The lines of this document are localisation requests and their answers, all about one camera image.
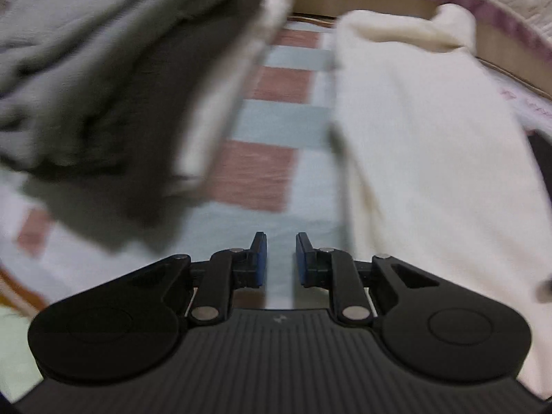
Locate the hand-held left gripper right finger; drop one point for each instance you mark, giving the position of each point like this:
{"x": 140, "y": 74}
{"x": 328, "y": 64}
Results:
{"x": 301, "y": 263}

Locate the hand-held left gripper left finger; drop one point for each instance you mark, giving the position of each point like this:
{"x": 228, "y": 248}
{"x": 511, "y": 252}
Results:
{"x": 260, "y": 263}

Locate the white waffle shirt green trim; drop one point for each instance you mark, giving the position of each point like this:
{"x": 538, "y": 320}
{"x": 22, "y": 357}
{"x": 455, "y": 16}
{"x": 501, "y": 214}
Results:
{"x": 431, "y": 159}

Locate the grey garment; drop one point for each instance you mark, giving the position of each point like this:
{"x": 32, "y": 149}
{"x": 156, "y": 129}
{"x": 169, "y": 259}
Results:
{"x": 108, "y": 73}

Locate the pale green sheet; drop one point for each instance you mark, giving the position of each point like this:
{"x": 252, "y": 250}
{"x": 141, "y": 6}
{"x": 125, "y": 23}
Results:
{"x": 15, "y": 345}

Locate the dark cloth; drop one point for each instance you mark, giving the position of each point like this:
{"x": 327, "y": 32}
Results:
{"x": 544, "y": 155}

